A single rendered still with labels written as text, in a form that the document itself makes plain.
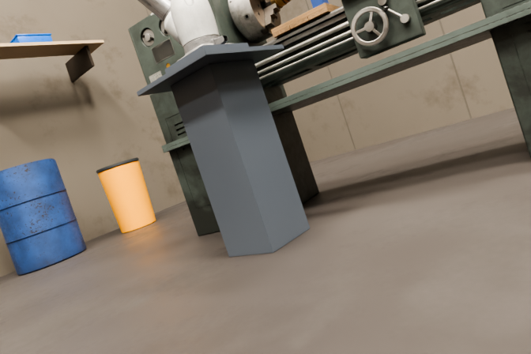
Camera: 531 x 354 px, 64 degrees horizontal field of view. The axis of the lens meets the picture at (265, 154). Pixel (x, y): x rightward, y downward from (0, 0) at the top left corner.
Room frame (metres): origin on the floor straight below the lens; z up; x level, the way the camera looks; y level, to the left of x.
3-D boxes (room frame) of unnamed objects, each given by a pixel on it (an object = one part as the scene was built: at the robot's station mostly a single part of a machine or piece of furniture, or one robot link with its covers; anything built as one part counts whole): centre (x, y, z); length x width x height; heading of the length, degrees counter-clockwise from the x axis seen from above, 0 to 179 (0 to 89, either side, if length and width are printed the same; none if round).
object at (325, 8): (2.17, -0.44, 0.89); 0.36 x 0.30 x 0.04; 149
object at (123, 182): (4.16, 1.40, 0.33); 0.41 x 0.41 x 0.65
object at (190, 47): (1.71, 0.08, 0.83); 0.22 x 0.18 x 0.06; 49
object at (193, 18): (1.73, 0.10, 0.97); 0.18 x 0.16 x 0.22; 7
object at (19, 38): (4.20, 1.81, 2.03); 0.33 x 0.23 x 0.11; 139
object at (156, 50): (2.50, 0.15, 1.06); 0.59 x 0.48 x 0.39; 59
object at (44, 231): (3.67, 2.04, 0.43); 0.58 x 0.58 x 0.86
